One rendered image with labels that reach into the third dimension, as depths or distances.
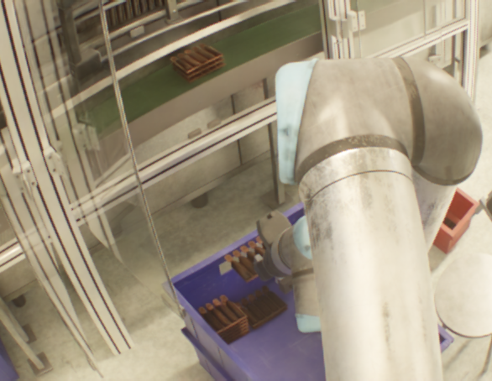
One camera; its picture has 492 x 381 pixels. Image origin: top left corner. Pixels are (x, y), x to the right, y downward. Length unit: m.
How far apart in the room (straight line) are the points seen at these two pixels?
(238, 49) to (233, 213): 0.70
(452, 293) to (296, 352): 0.46
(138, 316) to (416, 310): 1.52
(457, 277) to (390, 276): 1.18
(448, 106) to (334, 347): 0.27
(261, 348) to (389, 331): 1.10
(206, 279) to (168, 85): 0.47
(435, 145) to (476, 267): 1.12
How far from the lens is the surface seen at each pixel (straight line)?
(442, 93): 0.61
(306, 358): 1.54
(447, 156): 0.64
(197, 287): 1.52
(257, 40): 1.68
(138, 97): 1.56
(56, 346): 1.97
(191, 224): 2.16
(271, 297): 1.62
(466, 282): 1.67
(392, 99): 0.58
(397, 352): 0.48
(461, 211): 2.13
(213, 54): 1.57
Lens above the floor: 1.57
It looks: 44 degrees down
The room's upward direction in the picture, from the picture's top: 9 degrees counter-clockwise
